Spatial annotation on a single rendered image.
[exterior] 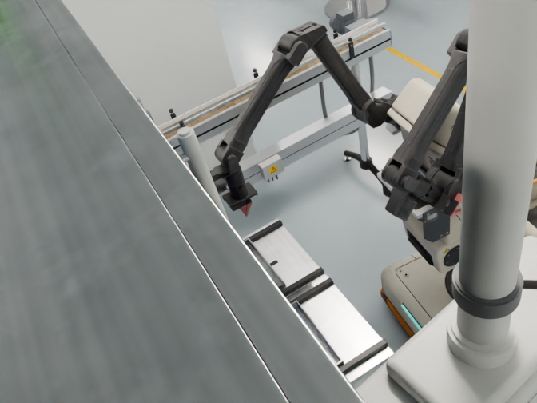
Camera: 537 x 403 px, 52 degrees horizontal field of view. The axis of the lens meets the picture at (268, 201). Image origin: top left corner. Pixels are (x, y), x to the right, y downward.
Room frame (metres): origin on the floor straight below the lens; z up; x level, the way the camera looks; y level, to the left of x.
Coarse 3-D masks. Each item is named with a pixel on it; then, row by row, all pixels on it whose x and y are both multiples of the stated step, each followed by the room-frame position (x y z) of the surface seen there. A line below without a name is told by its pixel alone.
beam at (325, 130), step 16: (384, 96) 2.48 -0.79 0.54; (336, 112) 2.46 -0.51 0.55; (304, 128) 2.40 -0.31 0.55; (320, 128) 2.36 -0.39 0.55; (336, 128) 2.38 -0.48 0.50; (352, 128) 2.41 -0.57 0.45; (288, 144) 2.31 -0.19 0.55; (304, 144) 2.32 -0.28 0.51; (320, 144) 2.35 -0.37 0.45; (256, 160) 2.26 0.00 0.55; (288, 160) 2.29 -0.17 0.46; (256, 176) 2.23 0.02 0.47; (224, 192) 2.17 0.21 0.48
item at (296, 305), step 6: (294, 306) 1.04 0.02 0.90; (300, 306) 1.02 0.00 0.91; (300, 312) 1.03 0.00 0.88; (306, 318) 1.00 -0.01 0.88; (306, 324) 0.98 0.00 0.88; (312, 324) 0.96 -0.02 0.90; (312, 330) 0.95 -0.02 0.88; (318, 330) 0.92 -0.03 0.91; (318, 336) 0.92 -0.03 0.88; (324, 342) 0.90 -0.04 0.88; (324, 348) 0.88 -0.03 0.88; (330, 348) 0.87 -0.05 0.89; (330, 354) 0.85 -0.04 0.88; (336, 354) 0.83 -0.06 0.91; (336, 360) 0.83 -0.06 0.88; (342, 360) 0.81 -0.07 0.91
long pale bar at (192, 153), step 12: (180, 132) 0.63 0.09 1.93; (192, 132) 0.63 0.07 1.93; (180, 144) 0.63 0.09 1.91; (192, 144) 0.62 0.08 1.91; (180, 156) 0.62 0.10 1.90; (192, 156) 0.62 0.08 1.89; (192, 168) 0.62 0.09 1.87; (204, 168) 0.62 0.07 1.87; (204, 180) 0.62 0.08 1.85; (216, 192) 0.62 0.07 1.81; (216, 204) 0.62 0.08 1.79
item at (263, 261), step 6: (246, 240) 1.37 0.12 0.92; (252, 246) 1.36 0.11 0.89; (252, 252) 1.34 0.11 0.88; (258, 252) 1.30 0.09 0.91; (258, 258) 1.30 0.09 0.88; (264, 258) 1.26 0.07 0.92; (264, 264) 1.27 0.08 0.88; (270, 270) 1.23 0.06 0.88; (270, 276) 1.21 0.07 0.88; (276, 276) 1.18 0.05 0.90; (276, 282) 1.17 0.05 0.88; (282, 282) 1.14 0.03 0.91; (282, 288) 1.13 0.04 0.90
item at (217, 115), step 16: (352, 32) 2.51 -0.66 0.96; (368, 32) 2.46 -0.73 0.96; (384, 32) 2.47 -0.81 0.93; (336, 48) 2.41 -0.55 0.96; (352, 48) 2.39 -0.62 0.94; (368, 48) 2.43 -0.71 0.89; (384, 48) 2.46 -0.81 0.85; (304, 64) 2.35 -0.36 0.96; (320, 64) 2.35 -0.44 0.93; (352, 64) 2.40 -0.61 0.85; (256, 80) 2.34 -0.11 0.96; (288, 80) 2.30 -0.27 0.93; (304, 80) 2.32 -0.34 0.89; (320, 80) 2.34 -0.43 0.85; (224, 96) 2.28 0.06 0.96; (240, 96) 2.24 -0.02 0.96; (288, 96) 2.29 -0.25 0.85; (192, 112) 2.23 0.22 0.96; (208, 112) 2.19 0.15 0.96; (224, 112) 2.19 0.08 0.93; (240, 112) 2.21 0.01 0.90; (160, 128) 2.18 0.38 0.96; (176, 128) 2.14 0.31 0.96; (208, 128) 2.16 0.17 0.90; (224, 128) 2.18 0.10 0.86; (176, 144) 2.11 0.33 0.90
